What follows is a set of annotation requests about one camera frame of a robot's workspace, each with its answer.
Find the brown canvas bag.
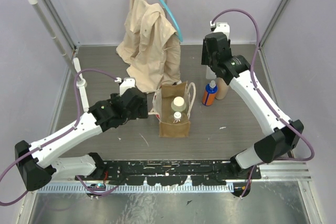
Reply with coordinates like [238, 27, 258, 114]
[149, 82, 196, 138]

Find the beige pink bottle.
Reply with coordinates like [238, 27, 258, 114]
[215, 78, 229, 100]

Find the blue cap bottle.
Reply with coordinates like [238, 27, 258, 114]
[202, 80, 218, 106]

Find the green bottle beige cap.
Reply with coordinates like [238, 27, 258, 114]
[171, 97, 187, 113]

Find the white bottle black cap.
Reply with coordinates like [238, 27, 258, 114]
[206, 66, 216, 80]

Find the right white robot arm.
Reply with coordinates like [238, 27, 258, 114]
[201, 32, 304, 179]

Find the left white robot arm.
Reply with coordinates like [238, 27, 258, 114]
[15, 87, 148, 191]

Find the clear bottle white cap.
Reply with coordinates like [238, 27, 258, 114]
[167, 112, 188, 124]

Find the beige shirt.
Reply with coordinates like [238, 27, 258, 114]
[116, 0, 181, 93]

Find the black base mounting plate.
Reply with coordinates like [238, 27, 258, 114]
[80, 159, 261, 186]

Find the white clothes rack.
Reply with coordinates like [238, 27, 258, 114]
[19, 0, 170, 112]

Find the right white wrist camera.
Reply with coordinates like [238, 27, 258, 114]
[210, 21, 230, 38]

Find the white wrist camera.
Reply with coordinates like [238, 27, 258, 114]
[210, 21, 230, 38]
[114, 77, 136, 95]

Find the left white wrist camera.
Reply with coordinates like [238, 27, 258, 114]
[114, 77, 136, 95]

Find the aluminium front rail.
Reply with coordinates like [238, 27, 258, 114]
[25, 159, 313, 193]

